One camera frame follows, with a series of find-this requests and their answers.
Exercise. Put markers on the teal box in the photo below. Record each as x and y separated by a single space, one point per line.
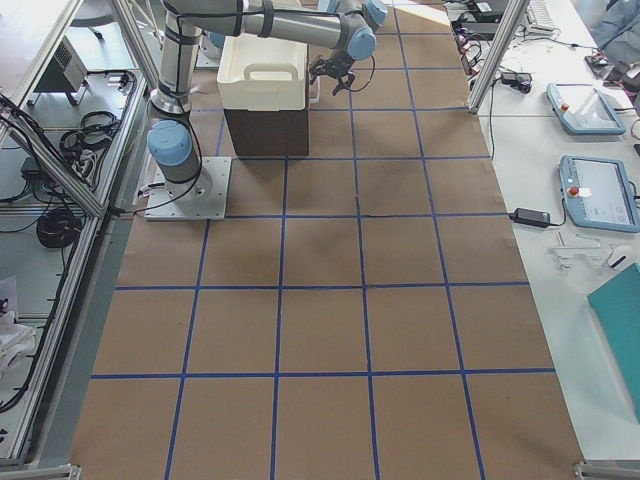
616 304

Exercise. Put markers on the brown wooden drawer cabinet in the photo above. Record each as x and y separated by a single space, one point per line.
269 133

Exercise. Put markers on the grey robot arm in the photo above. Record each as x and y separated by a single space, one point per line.
331 26

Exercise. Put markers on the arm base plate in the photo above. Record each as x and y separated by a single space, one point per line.
205 200

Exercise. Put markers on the wooden drawer with white handle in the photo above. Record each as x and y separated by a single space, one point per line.
313 92

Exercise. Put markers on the white plastic tray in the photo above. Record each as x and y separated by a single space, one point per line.
262 74

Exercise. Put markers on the blue teach pendant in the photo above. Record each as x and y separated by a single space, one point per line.
597 194
582 110

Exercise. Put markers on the black power adapter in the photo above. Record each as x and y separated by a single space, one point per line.
534 218

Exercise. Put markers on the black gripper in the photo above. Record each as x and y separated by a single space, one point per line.
335 66

